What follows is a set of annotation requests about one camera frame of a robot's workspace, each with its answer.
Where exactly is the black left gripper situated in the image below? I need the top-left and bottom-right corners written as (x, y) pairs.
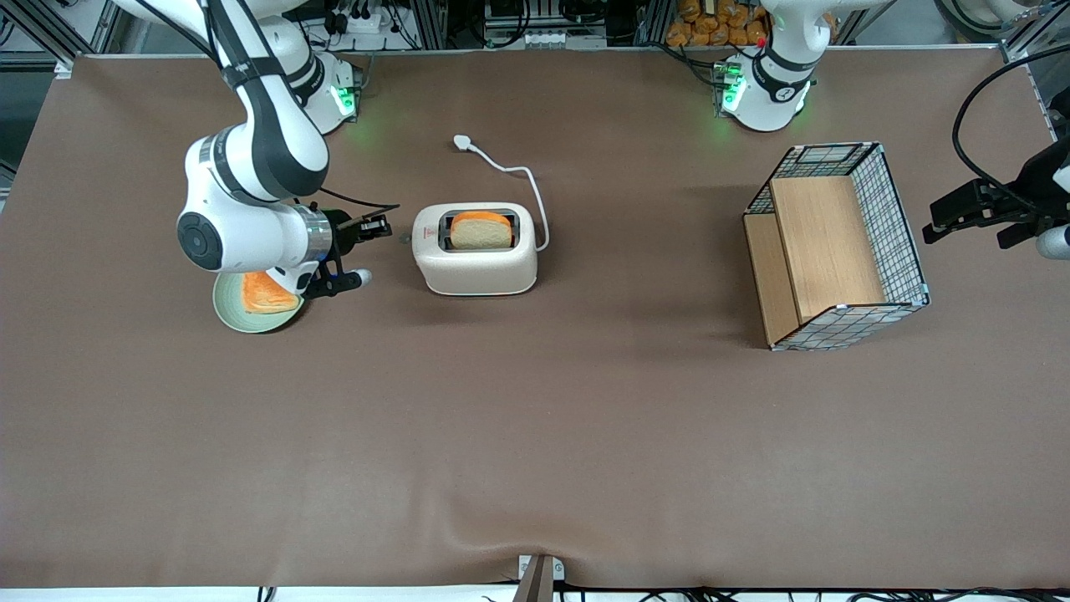
top-left (923, 138), bottom-right (1070, 260)

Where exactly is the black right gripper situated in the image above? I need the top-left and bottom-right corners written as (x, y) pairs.
top-left (305, 208), bottom-right (393, 300)

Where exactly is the cream white toaster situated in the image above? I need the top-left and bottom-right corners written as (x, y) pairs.
top-left (400, 202), bottom-right (538, 296)

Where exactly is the triangular orange toast piece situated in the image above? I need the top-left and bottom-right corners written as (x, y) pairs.
top-left (242, 272), bottom-right (300, 315)

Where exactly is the bread slice with orange crust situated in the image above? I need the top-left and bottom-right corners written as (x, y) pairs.
top-left (451, 211), bottom-right (513, 250)

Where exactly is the pale green round plate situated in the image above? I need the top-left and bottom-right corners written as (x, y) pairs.
top-left (212, 269), bottom-right (307, 334)

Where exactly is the light wooden shelf board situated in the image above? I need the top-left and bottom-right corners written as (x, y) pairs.
top-left (744, 176), bottom-right (888, 346)

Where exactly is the white power strip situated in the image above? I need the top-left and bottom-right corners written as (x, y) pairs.
top-left (322, 7), bottom-right (387, 36)

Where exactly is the brown table mat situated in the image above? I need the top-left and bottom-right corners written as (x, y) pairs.
top-left (0, 48), bottom-right (1070, 590)

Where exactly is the pile of orange bread rolls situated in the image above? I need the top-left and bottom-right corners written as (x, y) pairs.
top-left (666, 0), bottom-right (770, 48)

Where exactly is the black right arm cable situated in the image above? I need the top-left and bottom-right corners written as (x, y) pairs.
top-left (318, 186), bottom-right (401, 211)

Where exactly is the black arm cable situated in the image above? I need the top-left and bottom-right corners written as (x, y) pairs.
top-left (952, 46), bottom-right (1070, 210)
top-left (318, 186), bottom-right (401, 211)

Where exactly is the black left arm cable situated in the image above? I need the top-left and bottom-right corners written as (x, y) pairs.
top-left (952, 46), bottom-right (1070, 210)

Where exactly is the black wire basket with liner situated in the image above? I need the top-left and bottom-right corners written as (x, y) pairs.
top-left (743, 141), bottom-right (930, 351)

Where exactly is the aluminium frame post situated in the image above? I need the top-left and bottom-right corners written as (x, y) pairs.
top-left (999, 0), bottom-right (1070, 135)

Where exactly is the white toaster power cord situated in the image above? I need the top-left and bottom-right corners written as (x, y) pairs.
top-left (454, 135), bottom-right (550, 253)

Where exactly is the metal table edge bracket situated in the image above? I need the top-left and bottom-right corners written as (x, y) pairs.
top-left (517, 554), bottom-right (566, 602)

